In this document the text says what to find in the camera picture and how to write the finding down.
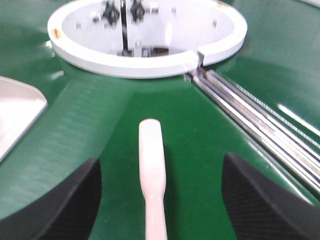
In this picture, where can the black bearing right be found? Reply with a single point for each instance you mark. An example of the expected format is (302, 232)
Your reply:
(138, 11)

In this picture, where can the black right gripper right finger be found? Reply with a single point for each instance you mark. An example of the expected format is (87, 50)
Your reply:
(260, 209)

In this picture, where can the black bearing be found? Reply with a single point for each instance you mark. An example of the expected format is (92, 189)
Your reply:
(110, 13)
(138, 11)

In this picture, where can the orange warning sticker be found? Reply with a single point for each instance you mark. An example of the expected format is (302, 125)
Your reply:
(56, 33)

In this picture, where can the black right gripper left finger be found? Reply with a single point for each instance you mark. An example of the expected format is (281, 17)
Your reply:
(67, 212)

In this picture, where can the beige hand brush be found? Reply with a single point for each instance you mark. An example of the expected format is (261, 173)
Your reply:
(152, 176)

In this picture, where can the steel conveyor rollers right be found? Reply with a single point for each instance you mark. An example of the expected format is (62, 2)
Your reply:
(282, 144)

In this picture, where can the black bearing left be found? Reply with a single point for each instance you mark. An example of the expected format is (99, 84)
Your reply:
(110, 13)

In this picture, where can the beige plastic dustpan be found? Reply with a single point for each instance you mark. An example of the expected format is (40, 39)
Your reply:
(20, 106)

